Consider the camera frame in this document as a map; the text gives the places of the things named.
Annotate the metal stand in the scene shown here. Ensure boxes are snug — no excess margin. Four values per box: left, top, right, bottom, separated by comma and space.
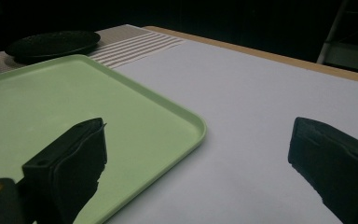
316, 0, 358, 76

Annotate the white table sheet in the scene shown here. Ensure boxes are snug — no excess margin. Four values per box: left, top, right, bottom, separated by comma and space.
103, 39, 358, 224

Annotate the striped beige placemat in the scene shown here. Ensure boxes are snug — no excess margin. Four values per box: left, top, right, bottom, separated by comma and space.
0, 23, 187, 78

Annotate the light green plastic tray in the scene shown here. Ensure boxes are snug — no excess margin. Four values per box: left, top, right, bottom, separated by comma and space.
0, 54, 208, 224

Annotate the black round plate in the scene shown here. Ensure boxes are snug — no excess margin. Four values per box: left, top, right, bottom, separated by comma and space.
5, 30, 102, 64

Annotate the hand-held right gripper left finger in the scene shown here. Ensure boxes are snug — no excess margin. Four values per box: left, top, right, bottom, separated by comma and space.
21, 117, 108, 224

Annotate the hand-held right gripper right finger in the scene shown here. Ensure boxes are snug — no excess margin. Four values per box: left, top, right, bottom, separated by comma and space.
287, 116, 358, 224

